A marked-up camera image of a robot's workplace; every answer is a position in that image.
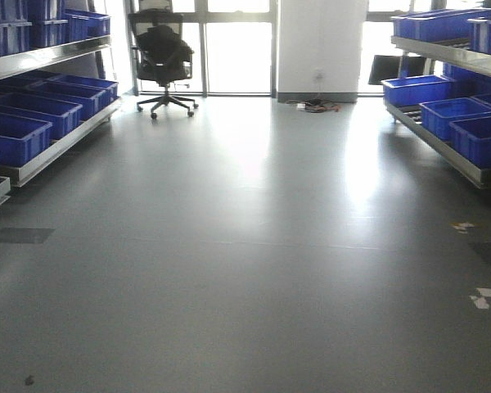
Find black office chair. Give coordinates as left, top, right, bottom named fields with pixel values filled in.
left=128, top=1, right=198, bottom=120

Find right steel rack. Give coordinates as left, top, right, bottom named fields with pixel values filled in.
left=384, top=36, right=491, bottom=189

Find steel rack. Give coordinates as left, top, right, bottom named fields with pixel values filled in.
left=0, top=35, right=121, bottom=205
left=384, top=36, right=491, bottom=189

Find black monitor panel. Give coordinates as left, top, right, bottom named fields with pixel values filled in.
left=367, top=55, right=426, bottom=85

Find blue bin right lower back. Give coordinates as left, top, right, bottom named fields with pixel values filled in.
left=381, top=75, right=453, bottom=107

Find blue bin right lower middle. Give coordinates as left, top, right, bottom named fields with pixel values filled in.
left=420, top=97, right=491, bottom=142

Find blue bin left lower front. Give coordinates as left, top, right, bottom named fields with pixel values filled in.
left=0, top=113, right=53, bottom=167

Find blue bin right lower front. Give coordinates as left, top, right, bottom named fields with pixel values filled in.
left=450, top=116, right=491, bottom=169

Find left steel rack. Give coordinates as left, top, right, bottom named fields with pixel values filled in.
left=0, top=35, right=121, bottom=205

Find long blue bin right upper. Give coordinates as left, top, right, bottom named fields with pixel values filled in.
left=391, top=7, right=491, bottom=43

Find stacked blue bins left upper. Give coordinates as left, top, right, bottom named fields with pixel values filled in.
left=0, top=0, right=110, bottom=57

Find blue bin right upper front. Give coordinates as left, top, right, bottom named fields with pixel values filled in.
left=467, top=16, right=491, bottom=55

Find cables on floor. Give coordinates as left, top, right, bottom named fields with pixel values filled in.
left=286, top=97, right=345, bottom=114

